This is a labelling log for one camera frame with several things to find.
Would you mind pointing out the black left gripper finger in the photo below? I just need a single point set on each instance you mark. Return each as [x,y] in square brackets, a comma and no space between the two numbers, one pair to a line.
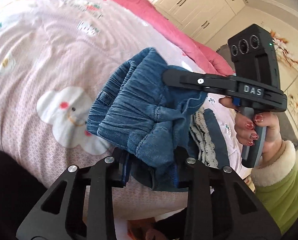
[79,204]
[208,83]
[220,204]

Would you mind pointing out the pink quilt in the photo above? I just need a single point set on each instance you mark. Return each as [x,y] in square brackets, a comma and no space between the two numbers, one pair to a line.
[207,59]

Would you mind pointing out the blue denim pants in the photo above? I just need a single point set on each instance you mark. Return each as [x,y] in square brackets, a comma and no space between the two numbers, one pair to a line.
[135,111]

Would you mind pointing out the pink strawberry print bedsheet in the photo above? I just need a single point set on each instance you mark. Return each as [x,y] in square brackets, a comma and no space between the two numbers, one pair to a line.
[55,57]

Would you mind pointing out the cream wardrobe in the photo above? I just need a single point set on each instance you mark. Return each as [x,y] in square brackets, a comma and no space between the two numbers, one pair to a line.
[199,19]

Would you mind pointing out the right hand with red nails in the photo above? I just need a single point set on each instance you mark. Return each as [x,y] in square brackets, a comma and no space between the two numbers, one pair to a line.
[248,130]

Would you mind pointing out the floral wall picture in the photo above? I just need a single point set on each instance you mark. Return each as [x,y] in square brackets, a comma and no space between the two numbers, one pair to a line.
[288,67]

